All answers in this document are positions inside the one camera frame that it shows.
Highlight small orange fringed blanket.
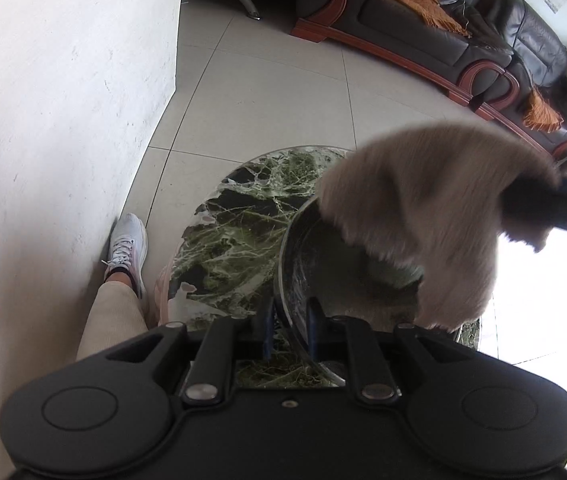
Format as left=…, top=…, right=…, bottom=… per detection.
left=522, top=87, right=565, bottom=134

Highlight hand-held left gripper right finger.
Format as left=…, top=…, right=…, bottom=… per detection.
left=306, top=297, right=464, bottom=405

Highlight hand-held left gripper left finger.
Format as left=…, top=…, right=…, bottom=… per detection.
left=106, top=299, right=276, bottom=407

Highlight person's white sneaker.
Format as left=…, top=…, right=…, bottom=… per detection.
left=102, top=212, right=149, bottom=299

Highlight round green marble table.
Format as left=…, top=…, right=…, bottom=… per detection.
left=164, top=145, right=484, bottom=391

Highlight white curved counter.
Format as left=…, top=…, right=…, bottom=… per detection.
left=0, top=0, right=187, bottom=480

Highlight dark leather sofa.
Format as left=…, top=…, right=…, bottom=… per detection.
left=466, top=0, right=567, bottom=162
left=291, top=0, right=514, bottom=98

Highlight stainless steel bowl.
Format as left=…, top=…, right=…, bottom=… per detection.
left=274, top=196, right=431, bottom=381

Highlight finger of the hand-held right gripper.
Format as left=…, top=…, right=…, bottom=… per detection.
left=502, top=182, right=567, bottom=231

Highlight person's beige trousers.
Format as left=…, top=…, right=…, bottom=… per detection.
left=76, top=280, right=150, bottom=362

